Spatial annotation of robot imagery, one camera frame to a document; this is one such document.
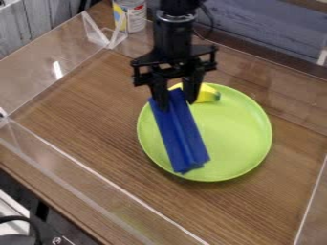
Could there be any green round plate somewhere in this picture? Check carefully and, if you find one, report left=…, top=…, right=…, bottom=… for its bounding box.
left=135, top=82, right=274, bottom=183

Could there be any white labelled can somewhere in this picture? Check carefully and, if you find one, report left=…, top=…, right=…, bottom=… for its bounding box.
left=113, top=0, right=147, bottom=33

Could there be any yellow toy banana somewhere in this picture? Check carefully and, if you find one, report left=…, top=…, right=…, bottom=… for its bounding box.
left=169, top=82, right=222, bottom=105

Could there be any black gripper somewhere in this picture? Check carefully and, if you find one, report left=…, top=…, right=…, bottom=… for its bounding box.
left=131, top=12, right=218, bottom=111

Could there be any blue plastic block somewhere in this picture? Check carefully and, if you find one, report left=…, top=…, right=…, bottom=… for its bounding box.
left=149, top=88, right=212, bottom=174

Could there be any black cable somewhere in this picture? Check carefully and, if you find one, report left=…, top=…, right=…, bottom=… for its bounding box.
left=0, top=215, right=45, bottom=245

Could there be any clear acrylic enclosure wall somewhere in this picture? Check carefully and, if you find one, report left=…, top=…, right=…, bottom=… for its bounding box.
left=0, top=108, right=210, bottom=245

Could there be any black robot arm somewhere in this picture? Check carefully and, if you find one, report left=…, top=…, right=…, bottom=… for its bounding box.
left=131, top=0, right=218, bottom=111

